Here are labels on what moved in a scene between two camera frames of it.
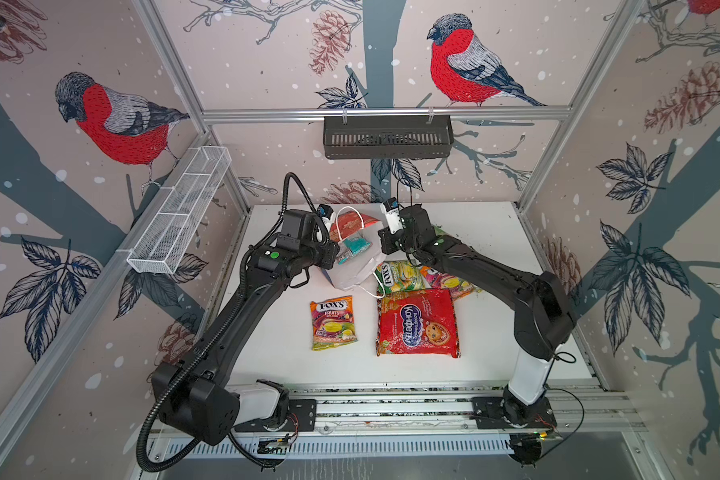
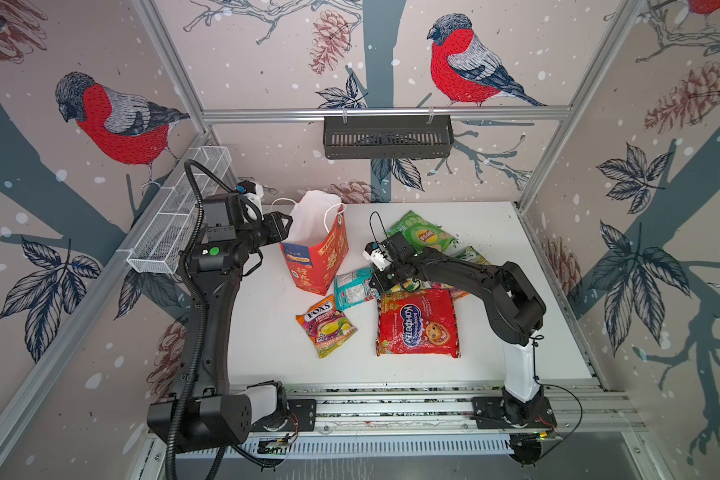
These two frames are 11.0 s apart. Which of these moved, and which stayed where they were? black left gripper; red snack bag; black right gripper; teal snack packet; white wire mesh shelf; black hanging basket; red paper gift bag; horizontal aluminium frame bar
Moved: black left gripper; black right gripper; teal snack packet; red paper gift bag
Stayed: horizontal aluminium frame bar; red snack bag; white wire mesh shelf; black hanging basket
